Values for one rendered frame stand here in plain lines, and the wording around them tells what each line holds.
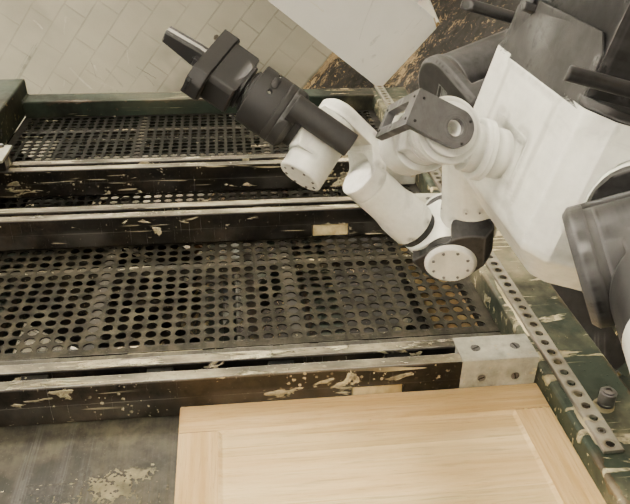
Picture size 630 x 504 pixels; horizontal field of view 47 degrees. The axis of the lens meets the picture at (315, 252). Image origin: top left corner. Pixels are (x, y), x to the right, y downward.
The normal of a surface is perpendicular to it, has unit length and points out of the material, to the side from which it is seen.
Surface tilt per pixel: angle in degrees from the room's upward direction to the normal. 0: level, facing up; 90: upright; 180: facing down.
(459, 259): 90
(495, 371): 90
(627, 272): 12
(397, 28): 90
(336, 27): 90
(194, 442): 52
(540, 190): 23
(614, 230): 29
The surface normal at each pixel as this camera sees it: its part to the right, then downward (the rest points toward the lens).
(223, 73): 0.41, -0.44
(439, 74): -0.88, 0.40
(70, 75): 0.01, 0.61
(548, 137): -0.95, -0.18
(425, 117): 0.24, 0.01
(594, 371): 0.02, -0.86
